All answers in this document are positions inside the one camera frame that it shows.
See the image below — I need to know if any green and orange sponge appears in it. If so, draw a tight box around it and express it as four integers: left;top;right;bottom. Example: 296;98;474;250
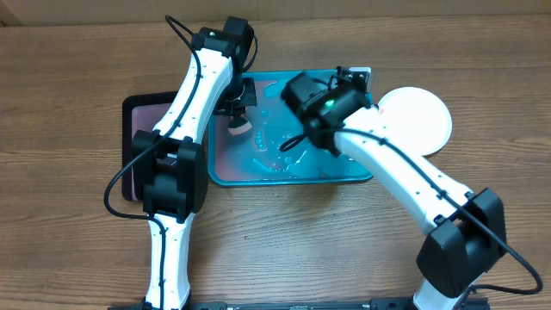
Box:
227;116;252;136

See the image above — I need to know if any white plastic plate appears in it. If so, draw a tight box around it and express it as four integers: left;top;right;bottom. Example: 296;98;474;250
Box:
378;87;453;156

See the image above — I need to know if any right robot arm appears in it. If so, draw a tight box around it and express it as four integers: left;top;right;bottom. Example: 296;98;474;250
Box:
281;67;506;309

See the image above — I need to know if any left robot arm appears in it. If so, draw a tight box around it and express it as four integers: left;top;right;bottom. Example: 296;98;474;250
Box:
131;16;257;309

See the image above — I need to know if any teal plastic tray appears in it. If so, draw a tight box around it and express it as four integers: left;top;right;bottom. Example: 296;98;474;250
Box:
207;71;372;187

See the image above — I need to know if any black rectangular tray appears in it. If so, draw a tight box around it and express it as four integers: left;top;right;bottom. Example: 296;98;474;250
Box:
121;91;207;202

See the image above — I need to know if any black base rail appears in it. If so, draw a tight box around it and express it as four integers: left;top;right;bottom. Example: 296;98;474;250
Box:
108;297;491;310

